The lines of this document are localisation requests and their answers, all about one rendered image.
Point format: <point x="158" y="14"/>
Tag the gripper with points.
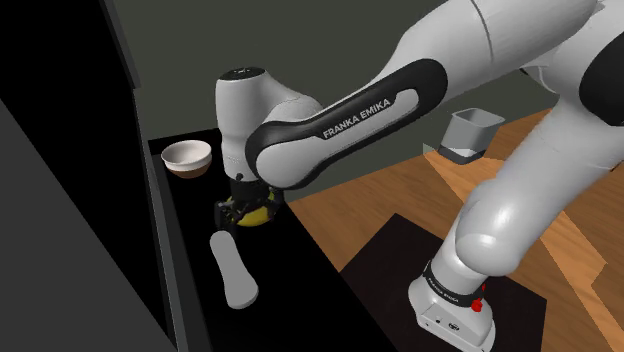
<point x="247" y="197"/>

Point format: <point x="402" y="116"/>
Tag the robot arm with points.
<point x="512" y="204"/>

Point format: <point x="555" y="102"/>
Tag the yellow round fruit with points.
<point x="255" y="218"/>

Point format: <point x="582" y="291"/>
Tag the white and brown bowl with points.
<point x="187" y="155"/>

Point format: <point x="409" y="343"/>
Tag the white vase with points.
<point x="232" y="273"/>

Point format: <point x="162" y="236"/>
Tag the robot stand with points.
<point x="390" y="273"/>

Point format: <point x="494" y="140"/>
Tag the grey square bin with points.
<point x="469" y="136"/>

